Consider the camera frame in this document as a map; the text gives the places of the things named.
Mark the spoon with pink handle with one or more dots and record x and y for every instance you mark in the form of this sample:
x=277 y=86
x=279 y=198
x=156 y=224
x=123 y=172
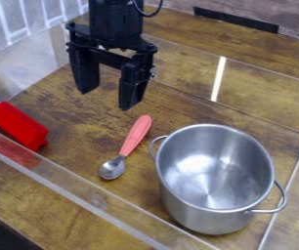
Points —
x=113 y=168

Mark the red rectangular block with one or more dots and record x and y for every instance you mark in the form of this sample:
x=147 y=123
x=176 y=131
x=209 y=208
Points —
x=25 y=130

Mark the black strip on wall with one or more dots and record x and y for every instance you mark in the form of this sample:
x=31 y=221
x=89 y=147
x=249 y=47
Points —
x=259 y=25

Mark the silver metal pot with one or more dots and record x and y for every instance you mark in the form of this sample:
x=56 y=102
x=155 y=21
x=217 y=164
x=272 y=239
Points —
x=215 y=177

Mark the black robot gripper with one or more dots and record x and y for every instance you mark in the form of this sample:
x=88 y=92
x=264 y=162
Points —
x=111 y=39

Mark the clear acrylic front barrier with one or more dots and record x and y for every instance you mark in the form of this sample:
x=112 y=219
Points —
x=123 y=214

